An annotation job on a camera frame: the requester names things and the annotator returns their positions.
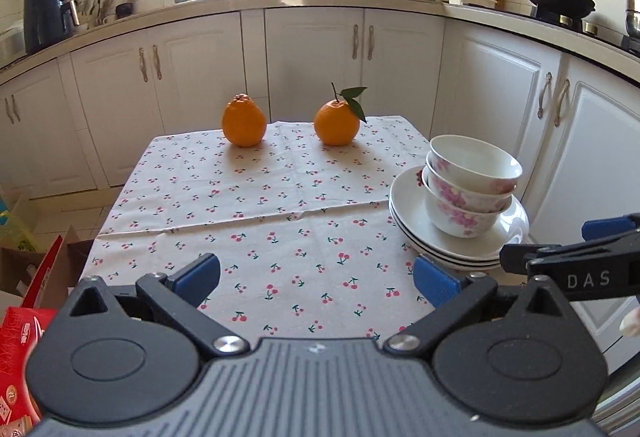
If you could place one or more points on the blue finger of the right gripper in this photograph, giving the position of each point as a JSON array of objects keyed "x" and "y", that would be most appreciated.
[{"x": 607, "y": 227}]

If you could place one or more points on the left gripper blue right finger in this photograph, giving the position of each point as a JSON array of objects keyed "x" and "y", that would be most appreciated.
[{"x": 436, "y": 282}]

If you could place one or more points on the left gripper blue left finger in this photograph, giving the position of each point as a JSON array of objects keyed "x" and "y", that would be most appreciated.
[{"x": 195, "y": 281}]

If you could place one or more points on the white plate with fruit print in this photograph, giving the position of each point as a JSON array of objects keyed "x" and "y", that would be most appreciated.
[{"x": 407, "y": 196}]

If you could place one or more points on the white bowl pink flowers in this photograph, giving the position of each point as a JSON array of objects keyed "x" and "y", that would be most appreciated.
[{"x": 465, "y": 199}]

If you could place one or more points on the plain white bowl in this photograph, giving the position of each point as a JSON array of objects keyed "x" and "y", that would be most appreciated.
[{"x": 475, "y": 165}]

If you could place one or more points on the white plate stack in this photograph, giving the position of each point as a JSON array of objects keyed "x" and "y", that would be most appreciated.
[{"x": 447, "y": 261}]

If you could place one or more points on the white kitchen cabinets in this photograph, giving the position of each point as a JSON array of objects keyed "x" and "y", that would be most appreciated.
[{"x": 82, "y": 121}]

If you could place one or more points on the cherry print tablecloth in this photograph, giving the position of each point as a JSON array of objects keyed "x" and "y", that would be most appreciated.
[{"x": 306, "y": 245}]

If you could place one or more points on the red cardboard box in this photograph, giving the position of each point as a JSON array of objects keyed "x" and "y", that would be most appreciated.
[{"x": 21, "y": 330}]

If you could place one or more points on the brown cardboard box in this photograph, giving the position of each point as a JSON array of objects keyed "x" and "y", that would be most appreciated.
[{"x": 34, "y": 278}]

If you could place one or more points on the bumpy orange without leaves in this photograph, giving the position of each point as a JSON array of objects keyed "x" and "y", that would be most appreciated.
[{"x": 243, "y": 123}]

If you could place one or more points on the orange with green leaves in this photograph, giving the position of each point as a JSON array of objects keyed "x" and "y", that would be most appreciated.
[{"x": 337, "y": 122}]

